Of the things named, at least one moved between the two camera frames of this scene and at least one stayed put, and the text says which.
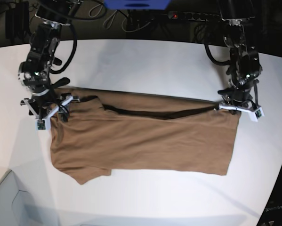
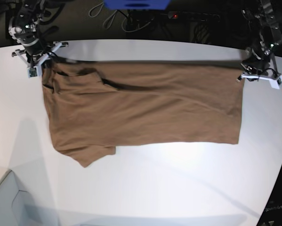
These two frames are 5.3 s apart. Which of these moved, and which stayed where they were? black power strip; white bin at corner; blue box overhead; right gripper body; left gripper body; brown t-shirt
Moved: left gripper body; right gripper body; brown t-shirt
Stayed: black power strip; white bin at corner; blue box overhead
